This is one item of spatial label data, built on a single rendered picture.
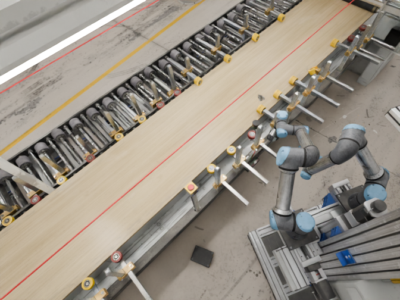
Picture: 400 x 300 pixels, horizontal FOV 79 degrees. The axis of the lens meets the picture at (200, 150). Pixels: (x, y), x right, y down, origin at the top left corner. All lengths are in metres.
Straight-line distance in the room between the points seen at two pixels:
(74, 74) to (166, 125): 2.73
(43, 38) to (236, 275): 2.52
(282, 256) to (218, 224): 1.13
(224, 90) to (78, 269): 2.01
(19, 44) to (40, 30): 0.07
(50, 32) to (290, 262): 1.79
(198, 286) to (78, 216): 1.37
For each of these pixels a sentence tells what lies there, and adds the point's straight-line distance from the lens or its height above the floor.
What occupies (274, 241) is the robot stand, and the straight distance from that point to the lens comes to 2.68.
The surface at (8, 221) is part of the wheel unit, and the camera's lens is 2.60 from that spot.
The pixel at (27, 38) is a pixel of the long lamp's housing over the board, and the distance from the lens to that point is 0.94.
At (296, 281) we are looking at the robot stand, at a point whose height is 0.96.
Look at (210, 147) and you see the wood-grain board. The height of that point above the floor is 0.90.
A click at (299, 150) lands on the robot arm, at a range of 1.50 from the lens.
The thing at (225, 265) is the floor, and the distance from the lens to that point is 2.81.
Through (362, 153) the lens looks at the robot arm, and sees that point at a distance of 1.78.
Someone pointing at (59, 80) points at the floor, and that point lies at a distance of 4.84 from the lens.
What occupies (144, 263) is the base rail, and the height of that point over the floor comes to 0.70.
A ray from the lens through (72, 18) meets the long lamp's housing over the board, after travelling 0.96.
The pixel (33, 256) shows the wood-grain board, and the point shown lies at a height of 0.90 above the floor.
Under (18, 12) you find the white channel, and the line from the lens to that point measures 0.92.
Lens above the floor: 2.80
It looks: 61 degrees down
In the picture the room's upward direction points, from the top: 9 degrees counter-clockwise
